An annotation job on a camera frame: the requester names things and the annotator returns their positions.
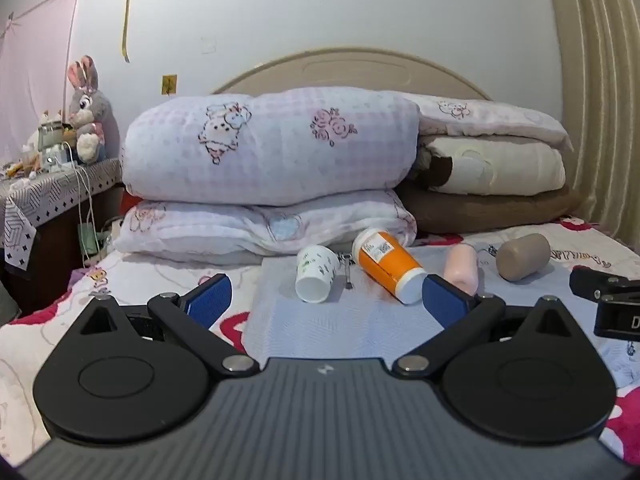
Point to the pink wall cloth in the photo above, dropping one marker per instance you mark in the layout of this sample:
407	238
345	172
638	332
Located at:
35	70

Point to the large pink checked quilt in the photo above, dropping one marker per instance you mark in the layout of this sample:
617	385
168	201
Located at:
280	145

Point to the green power adapter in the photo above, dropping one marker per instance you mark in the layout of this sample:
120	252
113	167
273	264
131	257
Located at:
89	239

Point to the brown pillow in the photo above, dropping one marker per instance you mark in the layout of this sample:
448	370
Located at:
490	210

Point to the beige curtain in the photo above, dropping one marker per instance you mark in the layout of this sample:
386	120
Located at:
600	95

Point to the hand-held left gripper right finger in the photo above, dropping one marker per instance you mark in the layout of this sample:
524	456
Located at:
446	304

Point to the taupe cup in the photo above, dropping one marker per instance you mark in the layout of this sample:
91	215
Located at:
522	257

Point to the patterned table cloth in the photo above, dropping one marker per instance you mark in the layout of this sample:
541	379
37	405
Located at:
45	190

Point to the orange bottle with white cap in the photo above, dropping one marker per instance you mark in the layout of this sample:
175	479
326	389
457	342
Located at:
387	262

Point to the pink checked pillow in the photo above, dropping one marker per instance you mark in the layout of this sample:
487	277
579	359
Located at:
225	227

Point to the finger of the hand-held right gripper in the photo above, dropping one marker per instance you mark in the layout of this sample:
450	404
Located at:
600	285

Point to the pink cup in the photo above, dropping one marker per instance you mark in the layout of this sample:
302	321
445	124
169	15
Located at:
462	267

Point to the glass kettle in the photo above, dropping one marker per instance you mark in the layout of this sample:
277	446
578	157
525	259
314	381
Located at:
51	145

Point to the small metal key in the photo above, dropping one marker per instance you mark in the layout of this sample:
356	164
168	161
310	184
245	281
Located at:
346	272

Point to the thin pink folded blanket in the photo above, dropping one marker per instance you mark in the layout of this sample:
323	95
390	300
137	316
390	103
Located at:
500	120

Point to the yellow wall sticker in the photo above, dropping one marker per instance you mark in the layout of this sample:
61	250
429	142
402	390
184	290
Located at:
169	84

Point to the white paper cup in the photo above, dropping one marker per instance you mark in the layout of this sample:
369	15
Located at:
316	272

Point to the yellow tape strip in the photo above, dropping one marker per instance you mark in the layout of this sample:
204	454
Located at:
126	20

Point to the pale textured cloth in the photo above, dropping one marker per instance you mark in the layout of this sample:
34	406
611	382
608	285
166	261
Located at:
350	330

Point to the grey plush rabbit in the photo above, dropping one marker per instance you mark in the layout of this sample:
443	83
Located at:
89	110

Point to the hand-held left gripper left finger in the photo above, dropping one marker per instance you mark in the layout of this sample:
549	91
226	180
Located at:
210	301

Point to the cream folded blanket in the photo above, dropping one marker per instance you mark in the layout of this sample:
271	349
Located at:
520	165

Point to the dark bedside table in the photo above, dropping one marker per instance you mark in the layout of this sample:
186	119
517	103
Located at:
55	260

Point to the beige headboard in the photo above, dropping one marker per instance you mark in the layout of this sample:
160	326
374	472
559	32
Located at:
360	67

